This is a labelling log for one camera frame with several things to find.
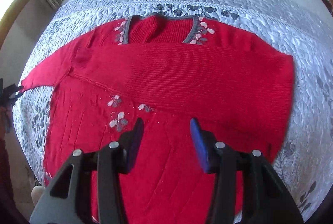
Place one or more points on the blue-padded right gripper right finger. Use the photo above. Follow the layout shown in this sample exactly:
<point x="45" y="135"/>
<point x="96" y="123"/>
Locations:
<point x="265" y="197"/>

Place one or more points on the red knit sweater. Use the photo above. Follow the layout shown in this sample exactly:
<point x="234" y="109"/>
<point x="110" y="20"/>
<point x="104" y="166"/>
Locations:
<point x="165" y="71"/>

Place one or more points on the white grey quilted bedspread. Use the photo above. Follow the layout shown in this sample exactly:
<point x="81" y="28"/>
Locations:
<point x="302" y="28"/>

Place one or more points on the left hand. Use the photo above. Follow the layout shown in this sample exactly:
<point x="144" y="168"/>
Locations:
<point x="6" y="120"/>

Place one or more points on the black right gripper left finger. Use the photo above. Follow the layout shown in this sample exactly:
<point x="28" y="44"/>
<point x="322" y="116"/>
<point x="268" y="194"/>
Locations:
<point x="67" y="198"/>

